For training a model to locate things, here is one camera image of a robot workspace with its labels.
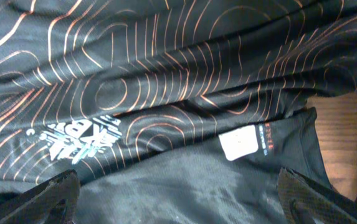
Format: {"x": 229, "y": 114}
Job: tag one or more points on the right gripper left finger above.
{"x": 51, "y": 202}

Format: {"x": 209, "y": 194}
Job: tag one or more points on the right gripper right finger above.
{"x": 305, "y": 201}

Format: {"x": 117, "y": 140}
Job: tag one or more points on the black orange-patterned jersey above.
{"x": 174, "y": 111}

